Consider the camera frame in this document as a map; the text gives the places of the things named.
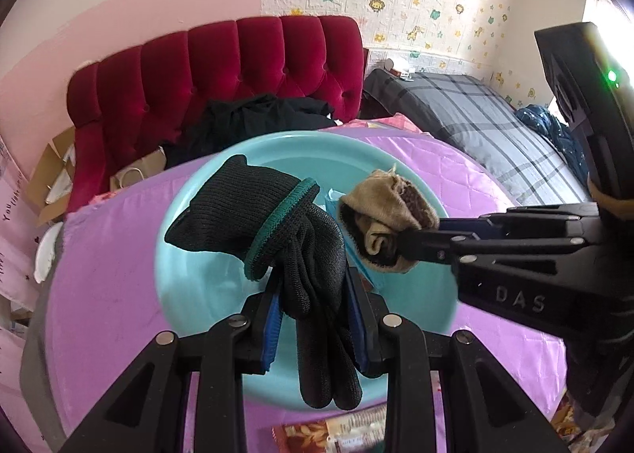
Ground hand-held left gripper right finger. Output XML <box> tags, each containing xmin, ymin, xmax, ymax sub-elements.
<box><xmin>346</xmin><ymin>267</ymin><xmax>570</xmax><ymax>453</ymax></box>

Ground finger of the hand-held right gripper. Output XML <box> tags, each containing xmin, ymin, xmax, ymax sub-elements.
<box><xmin>396</xmin><ymin>229</ymin><xmax>602</xmax><ymax>266</ymax></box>
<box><xmin>438</xmin><ymin>203</ymin><xmax>602</xmax><ymax>239</ymax></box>

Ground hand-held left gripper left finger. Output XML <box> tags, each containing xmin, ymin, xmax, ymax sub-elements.
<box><xmin>64</xmin><ymin>292</ymin><xmax>285</xmax><ymax>453</ymax></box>

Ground teal plastic basin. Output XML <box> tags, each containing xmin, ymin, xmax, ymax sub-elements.
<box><xmin>155</xmin><ymin>131</ymin><xmax>459</xmax><ymax>405</ymax></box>

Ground brown snack wrapper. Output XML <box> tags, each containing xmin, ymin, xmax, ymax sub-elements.
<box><xmin>272</xmin><ymin>406</ymin><xmax>393</xmax><ymax>453</ymax></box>

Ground tan sock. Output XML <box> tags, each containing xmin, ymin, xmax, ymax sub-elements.
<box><xmin>338</xmin><ymin>163</ymin><xmax>441</xmax><ymax>274</ymax></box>

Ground black knit glove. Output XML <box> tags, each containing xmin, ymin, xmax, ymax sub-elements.
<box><xmin>163</xmin><ymin>154</ymin><xmax>365</xmax><ymax>410</ymax></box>

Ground person's right hand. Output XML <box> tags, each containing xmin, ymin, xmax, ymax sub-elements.
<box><xmin>588</xmin><ymin>178</ymin><xmax>634</xmax><ymax>217</ymax></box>

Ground blue patterned garment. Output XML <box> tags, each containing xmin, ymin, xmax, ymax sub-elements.
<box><xmin>515</xmin><ymin>105</ymin><xmax>589</xmax><ymax>187</ymax></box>

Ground grey plaid bed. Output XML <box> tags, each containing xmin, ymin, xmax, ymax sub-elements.
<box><xmin>363</xmin><ymin>67</ymin><xmax>595</xmax><ymax>208</ymax></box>

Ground grey table cover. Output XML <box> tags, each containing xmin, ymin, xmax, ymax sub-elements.
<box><xmin>20</xmin><ymin>230</ymin><xmax>70</xmax><ymax>439</ymax></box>

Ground small box on bed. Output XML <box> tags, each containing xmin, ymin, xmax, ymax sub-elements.
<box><xmin>384</xmin><ymin>60</ymin><xmax>415</xmax><ymax>82</ymax></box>

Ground white plate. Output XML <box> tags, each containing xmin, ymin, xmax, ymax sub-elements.
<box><xmin>34</xmin><ymin>225</ymin><xmax>59</xmax><ymax>284</ymax></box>

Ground brown paper bag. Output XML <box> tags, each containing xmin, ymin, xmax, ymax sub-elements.
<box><xmin>109</xmin><ymin>146</ymin><xmax>168</xmax><ymax>192</ymax></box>

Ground open cardboard box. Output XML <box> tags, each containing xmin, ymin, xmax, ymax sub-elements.
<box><xmin>27</xmin><ymin>127</ymin><xmax>76</xmax><ymax>227</ymax></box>

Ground pink cartoon cat curtain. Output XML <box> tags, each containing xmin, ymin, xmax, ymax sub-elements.
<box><xmin>0</xmin><ymin>136</ymin><xmax>43</xmax><ymax>335</ymax></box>

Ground red velvet tufted sofa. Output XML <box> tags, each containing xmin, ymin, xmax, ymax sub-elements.
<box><xmin>67</xmin><ymin>14</ymin><xmax>366</xmax><ymax>213</ymax></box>

